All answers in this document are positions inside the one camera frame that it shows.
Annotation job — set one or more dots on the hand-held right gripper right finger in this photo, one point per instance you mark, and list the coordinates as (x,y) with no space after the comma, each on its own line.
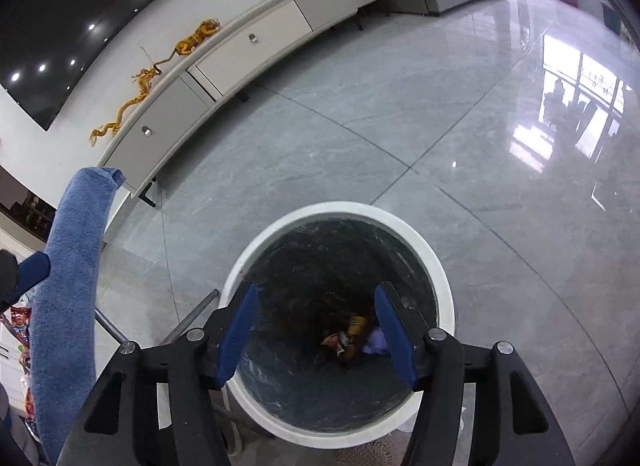
(395,336)

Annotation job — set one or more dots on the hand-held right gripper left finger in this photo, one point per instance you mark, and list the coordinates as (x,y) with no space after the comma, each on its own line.
(240,336)

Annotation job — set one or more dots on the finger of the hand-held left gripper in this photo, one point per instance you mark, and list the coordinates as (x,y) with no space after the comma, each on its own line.
(32,268)

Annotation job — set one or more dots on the white round trash bin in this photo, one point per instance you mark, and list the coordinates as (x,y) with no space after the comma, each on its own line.
(340,211)

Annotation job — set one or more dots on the purple plastic wrapper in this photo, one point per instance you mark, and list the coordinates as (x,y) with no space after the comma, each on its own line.
(376,342)

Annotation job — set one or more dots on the blue fluffy blanket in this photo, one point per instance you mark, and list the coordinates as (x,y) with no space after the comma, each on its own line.
(65,271)

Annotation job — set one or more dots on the yellow orange snack wrapper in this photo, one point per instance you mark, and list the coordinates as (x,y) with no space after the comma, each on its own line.
(358,326)

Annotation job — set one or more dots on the wooden shoe rack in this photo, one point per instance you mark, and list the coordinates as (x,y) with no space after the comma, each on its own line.
(30,216)

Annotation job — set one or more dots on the pile of snack packets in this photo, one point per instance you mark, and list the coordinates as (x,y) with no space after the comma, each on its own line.
(20,320)

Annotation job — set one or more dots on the crumpled white red wrapper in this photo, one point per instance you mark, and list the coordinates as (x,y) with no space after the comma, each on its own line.
(334,342)

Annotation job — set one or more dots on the golden dragon figurine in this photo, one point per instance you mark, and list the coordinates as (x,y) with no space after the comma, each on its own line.
(131,103)

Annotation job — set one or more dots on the golden tiger figurine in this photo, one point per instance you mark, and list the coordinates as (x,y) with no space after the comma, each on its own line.
(197,38)

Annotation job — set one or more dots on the white television cabinet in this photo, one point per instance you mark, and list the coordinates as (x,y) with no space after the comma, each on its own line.
(250,45)

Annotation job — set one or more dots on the green box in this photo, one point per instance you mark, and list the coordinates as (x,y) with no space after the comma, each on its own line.
(612,19)

